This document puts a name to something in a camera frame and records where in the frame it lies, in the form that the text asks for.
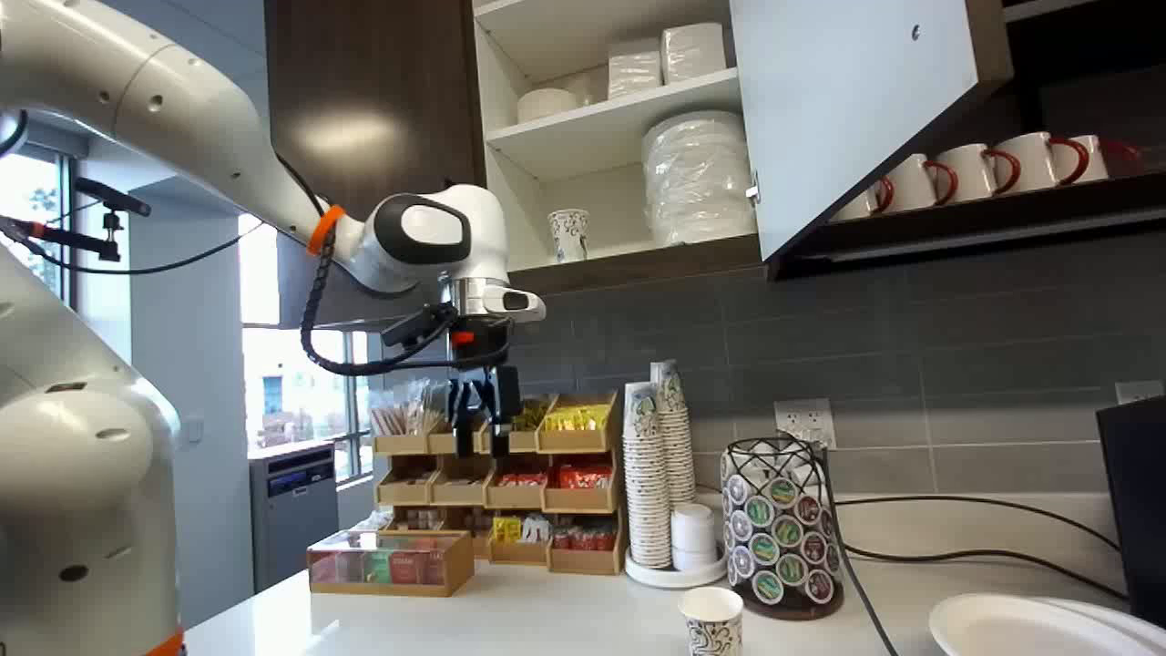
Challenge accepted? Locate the stack of white cup lids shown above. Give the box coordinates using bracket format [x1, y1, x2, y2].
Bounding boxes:
[667, 501, 723, 578]

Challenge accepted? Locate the white open cabinet door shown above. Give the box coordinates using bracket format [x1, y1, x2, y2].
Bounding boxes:
[727, 0, 1017, 267]

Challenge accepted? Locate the white mug red handle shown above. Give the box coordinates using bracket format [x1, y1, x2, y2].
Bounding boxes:
[1054, 133, 1143, 190]
[928, 139, 1025, 210]
[876, 151, 957, 218]
[832, 179, 897, 228]
[986, 127, 1093, 196]

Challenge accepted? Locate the window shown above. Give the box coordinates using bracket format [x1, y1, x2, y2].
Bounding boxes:
[237, 216, 379, 488]

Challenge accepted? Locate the black camera stand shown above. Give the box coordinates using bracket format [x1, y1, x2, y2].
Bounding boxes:
[0, 174, 157, 267]

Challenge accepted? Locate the tiered wooden condiment organizer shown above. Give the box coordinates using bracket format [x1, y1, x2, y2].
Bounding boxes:
[367, 392, 627, 579]

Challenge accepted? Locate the round white tray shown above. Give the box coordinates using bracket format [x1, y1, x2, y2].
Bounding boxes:
[622, 551, 728, 595]

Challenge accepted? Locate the black coffee machine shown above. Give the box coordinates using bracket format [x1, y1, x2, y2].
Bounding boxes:
[1093, 395, 1166, 632]

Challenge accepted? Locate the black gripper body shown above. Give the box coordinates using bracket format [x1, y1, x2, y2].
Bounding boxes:
[445, 314, 519, 395]

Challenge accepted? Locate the dark wood wall cabinet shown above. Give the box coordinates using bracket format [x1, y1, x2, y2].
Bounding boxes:
[264, 0, 770, 332]

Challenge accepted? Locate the white wall outlet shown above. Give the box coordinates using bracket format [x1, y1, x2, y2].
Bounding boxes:
[1113, 376, 1166, 410]
[771, 398, 837, 451]

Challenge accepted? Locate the tall stack of paper cups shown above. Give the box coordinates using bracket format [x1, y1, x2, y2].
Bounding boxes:
[650, 358, 699, 513]
[621, 381, 675, 578]

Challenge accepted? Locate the wooden tea box clear lid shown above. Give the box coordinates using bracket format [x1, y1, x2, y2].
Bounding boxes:
[303, 522, 476, 598]

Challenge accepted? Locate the orange cable strap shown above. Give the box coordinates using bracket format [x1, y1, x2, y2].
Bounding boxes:
[303, 200, 350, 259]

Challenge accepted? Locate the black power cable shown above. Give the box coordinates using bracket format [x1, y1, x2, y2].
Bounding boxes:
[832, 488, 1124, 553]
[836, 541, 1138, 606]
[819, 443, 905, 656]

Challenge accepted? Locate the white plate on counter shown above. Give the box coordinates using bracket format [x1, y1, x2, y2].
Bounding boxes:
[927, 590, 1166, 656]

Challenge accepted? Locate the wire coffee pod carousel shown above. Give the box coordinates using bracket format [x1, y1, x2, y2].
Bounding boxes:
[719, 433, 850, 625]

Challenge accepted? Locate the wrapped stack of white plates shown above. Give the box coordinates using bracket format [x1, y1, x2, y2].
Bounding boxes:
[639, 105, 758, 247]

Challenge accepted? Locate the dark open wall shelf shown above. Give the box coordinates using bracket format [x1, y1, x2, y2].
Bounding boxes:
[770, 0, 1166, 285]

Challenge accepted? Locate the white napkin stack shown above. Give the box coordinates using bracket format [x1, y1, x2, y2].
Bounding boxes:
[660, 19, 728, 89]
[604, 32, 667, 103]

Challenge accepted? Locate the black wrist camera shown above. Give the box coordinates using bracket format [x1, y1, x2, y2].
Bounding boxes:
[379, 299, 462, 353]

